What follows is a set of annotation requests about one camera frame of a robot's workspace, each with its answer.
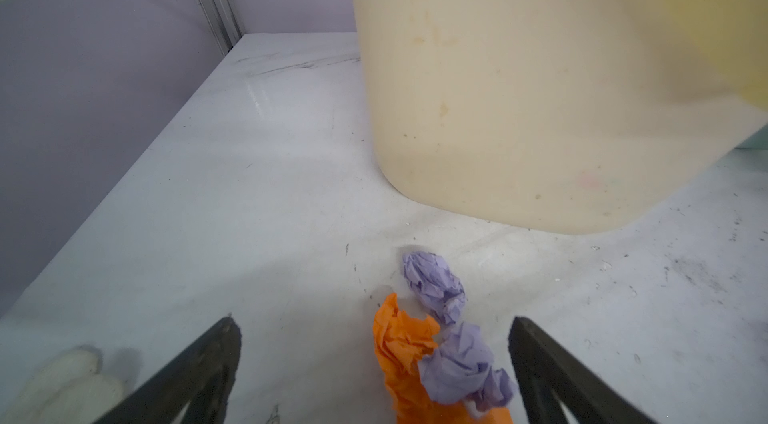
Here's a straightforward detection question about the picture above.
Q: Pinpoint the purple paper scrap near bin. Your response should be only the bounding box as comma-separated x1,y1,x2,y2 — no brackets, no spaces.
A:
402,251,515,414

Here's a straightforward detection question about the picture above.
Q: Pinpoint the cream trash bin yellow liner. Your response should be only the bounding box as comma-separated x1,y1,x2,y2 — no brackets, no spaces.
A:
353,0,767,234

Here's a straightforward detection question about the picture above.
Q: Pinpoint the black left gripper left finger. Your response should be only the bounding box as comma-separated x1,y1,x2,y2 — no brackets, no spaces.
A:
96,316,242,424

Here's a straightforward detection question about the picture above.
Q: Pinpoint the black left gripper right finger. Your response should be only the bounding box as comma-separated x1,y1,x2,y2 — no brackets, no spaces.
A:
508,316,654,424

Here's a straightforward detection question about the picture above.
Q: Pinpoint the orange paper scrap near bin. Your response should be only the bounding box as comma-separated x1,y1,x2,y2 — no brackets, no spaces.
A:
372,293,512,423

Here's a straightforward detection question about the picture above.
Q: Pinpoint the white cotton work glove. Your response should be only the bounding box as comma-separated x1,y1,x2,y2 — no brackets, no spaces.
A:
1,347,126,424

